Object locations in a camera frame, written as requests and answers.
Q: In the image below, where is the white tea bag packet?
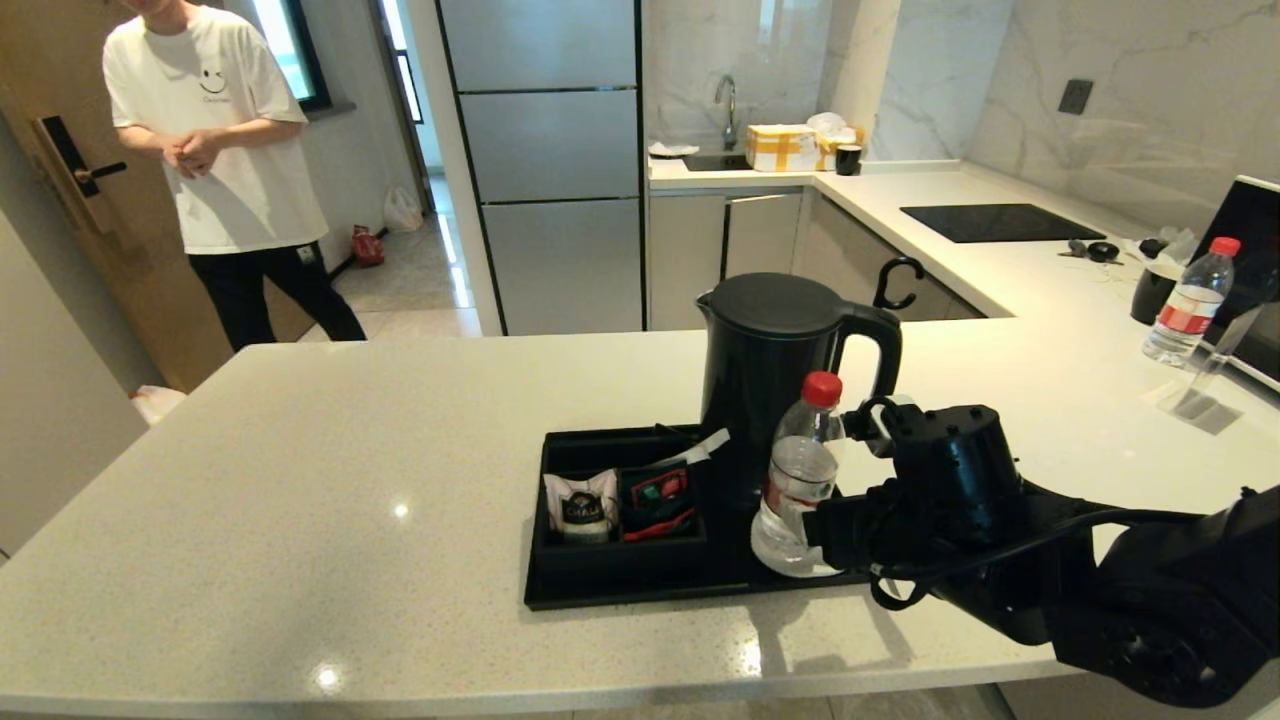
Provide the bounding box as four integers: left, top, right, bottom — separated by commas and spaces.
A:
542, 468, 620, 544

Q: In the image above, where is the black induction cooktop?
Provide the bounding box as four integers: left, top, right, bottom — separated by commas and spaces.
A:
900, 203, 1107, 244

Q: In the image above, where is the grey cabinet door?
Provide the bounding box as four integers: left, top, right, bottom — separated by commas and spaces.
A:
648, 195, 726, 333
722, 192, 806, 285

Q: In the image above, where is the black door lock handle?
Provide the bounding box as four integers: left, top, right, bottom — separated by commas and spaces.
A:
33, 118, 129, 237

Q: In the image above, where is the black serving tray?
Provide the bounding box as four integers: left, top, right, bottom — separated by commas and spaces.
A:
523, 425, 881, 611

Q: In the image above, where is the black divided organizer box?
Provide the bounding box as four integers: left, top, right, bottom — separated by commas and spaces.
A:
533, 428, 707, 578

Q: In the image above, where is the dark framed window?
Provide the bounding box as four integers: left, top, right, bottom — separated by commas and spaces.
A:
250, 0, 333, 118

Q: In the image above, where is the clear plastic wrap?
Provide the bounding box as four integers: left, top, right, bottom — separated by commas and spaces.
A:
1120, 230, 1196, 273

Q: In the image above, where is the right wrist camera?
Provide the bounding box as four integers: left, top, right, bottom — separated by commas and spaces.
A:
845, 395, 1023, 546

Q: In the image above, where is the white plastic bag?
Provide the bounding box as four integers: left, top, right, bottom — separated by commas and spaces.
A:
383, 187, 425, 235

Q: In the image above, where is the person in white shirt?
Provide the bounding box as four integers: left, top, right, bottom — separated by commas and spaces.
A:
102, 0, 368, 353

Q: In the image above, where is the silver refrigerator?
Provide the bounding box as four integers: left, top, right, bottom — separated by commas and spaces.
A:
435, 0, 646, 337

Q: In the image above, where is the black screen white frame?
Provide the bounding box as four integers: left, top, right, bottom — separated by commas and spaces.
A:
1190, 177, 1280, 393

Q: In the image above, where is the dark green and red box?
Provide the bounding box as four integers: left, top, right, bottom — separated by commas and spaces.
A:
621, 463, 693, 521

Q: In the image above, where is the red orange packet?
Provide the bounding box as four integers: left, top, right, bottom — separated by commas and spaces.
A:
622, 508, 697, 544

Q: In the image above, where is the white trash bag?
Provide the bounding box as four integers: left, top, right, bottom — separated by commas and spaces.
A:
130, 387, 188, 429

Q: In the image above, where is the chrome sink faucet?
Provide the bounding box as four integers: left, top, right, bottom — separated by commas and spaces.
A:
713, 76, 739, 153

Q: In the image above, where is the clear acrylic stand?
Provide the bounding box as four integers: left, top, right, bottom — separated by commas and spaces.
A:
1155, 305, 1263, 436

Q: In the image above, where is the grey corner cabinet front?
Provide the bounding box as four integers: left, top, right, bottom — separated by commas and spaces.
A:
800, 195, 986, 321

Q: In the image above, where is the black mug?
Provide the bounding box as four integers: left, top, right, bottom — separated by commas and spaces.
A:
1130, 262, 1182, 326

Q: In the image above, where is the black electric kettle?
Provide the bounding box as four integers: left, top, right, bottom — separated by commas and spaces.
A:
697, 272, 904, 511

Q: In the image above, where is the brown wooden door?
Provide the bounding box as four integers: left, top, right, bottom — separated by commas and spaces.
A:
0, 0, 336, 396

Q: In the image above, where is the clear water bottle red cap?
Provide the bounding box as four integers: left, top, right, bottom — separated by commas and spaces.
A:
751, 371, 849, 579
1142, 237, 1242, 368

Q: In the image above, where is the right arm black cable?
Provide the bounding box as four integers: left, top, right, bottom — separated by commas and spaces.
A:
868, 508, 1216, 613

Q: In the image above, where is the yellow white cardboard box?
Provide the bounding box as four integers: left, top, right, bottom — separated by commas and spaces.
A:
745, 125, 821, 174

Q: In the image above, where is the white round coaster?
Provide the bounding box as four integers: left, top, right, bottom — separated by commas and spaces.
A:
750, 510, 846, 579

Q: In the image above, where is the white paper stick packet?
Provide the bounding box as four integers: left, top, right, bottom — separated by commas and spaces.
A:
650, 429, 731, 469

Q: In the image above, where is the black cabinet hook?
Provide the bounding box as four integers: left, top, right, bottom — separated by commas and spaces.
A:
873, 257, 926, 311

